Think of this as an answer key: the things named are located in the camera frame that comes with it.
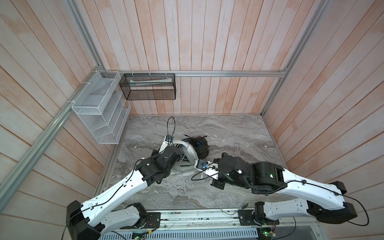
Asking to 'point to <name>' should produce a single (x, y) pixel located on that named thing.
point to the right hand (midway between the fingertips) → (204, 169)
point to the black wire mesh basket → (149, 86)
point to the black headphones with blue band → (202, 150)
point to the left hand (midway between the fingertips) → (161, 152)
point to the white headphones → (185, 163)
